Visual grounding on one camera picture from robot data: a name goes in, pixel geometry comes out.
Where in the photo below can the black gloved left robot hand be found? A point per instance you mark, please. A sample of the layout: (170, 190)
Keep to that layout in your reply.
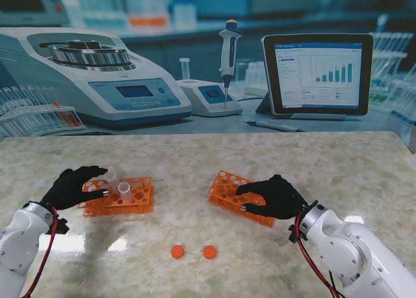
(66, 190)

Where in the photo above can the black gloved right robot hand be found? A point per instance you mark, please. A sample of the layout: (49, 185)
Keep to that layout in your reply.
(279, 198)

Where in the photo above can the clear plastic test tube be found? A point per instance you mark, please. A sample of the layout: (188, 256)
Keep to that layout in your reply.
(125, 192)
(113, 182)

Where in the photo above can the orange tube cap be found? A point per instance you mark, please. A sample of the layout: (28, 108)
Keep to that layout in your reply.
(210, 251)
(177, 251)

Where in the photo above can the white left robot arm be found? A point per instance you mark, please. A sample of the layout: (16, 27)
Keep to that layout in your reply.
(19, 236)

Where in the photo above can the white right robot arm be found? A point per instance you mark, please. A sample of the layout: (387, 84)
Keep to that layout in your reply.
(354, 252)

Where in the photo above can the orange test tube rack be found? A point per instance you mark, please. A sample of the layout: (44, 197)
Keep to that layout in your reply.
(224, 200)
(143, 207)

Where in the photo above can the printed laboratory backdrop banner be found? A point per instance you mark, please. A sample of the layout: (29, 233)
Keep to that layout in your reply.
(208, 50)

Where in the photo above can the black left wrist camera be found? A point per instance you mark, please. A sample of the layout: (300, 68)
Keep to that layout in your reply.
(60, 226)

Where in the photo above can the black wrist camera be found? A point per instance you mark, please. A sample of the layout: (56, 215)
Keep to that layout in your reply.
(295, 234)
(60, 226)

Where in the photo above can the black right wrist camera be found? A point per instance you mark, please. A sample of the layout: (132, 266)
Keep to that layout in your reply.
(295, 234)

